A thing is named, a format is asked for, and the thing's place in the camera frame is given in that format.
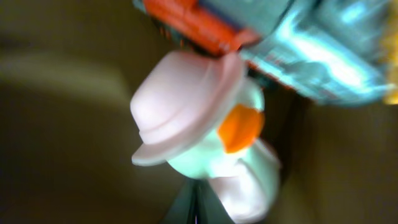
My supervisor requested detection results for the pink hat rubber duck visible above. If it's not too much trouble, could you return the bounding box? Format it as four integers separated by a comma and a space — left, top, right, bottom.
130, 51, 281, 223

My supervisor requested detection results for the red grey toy truck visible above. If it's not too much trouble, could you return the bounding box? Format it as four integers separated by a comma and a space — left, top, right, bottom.
133, 0, 397, 105

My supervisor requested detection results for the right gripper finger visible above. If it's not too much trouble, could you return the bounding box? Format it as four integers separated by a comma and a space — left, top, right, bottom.
160, 179, 233, 224

